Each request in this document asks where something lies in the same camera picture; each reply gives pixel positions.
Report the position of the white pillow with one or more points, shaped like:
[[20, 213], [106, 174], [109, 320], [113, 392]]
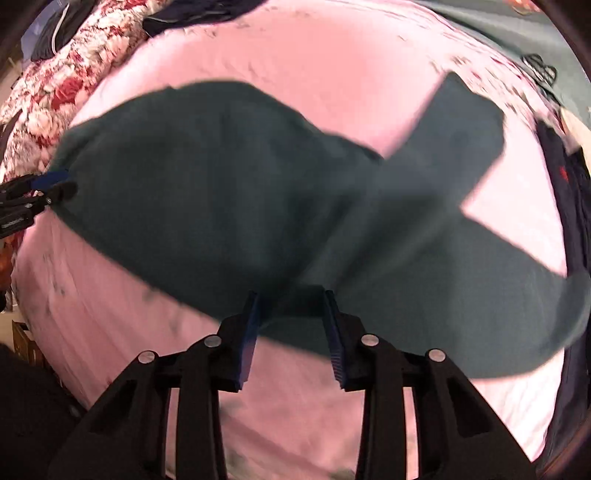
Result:
[[577, 129]]

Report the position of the teal heart print sheet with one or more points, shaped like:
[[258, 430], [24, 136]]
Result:
[[485, 23]]

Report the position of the folded navy garment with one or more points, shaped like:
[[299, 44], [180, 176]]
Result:
[[198, 14]]

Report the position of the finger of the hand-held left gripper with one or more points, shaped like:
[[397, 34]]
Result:
[[62, 191], [51, 179]]

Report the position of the pink bed sheet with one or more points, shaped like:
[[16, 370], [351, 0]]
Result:
[[323, 55]]

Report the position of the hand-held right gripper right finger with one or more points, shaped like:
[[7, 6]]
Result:
[[334, 344]]

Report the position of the red floral blanket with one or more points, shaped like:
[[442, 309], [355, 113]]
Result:
[[69, 64]]

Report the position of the dark navy garment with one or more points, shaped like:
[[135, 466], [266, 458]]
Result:
[[572, 207]]

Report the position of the dark teal fleece pants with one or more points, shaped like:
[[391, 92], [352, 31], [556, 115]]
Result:
[[207, 184]]

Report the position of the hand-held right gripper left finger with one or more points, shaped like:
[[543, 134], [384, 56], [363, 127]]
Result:
[[250, 344]]

